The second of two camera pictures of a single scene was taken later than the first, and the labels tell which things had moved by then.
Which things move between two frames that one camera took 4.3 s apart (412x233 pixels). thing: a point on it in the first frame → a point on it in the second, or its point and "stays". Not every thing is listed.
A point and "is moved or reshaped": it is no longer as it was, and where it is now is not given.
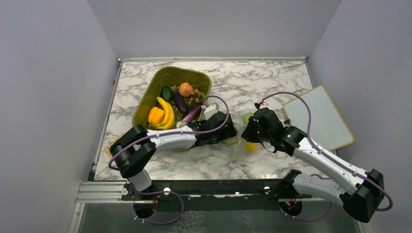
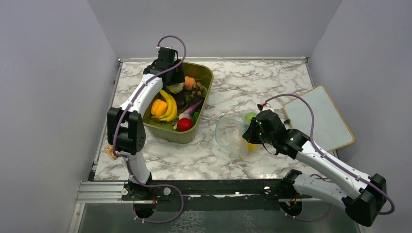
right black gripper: [248, 134] stays
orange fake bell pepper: [156, 115] → [159, 107]
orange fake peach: [185, 89] → [189, 82]
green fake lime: [246, 117] stays
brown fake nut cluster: [195, 97] → [199, 88]
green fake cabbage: [230, 141] → [176, 88]
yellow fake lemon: [251, 146] stays
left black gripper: [227, 131] → [178, 76]
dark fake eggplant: [180, 105] is moved or reshaped
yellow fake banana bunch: [169, 118] → [171, 113]
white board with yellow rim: [328, 129] stays
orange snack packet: [107, 147] stays
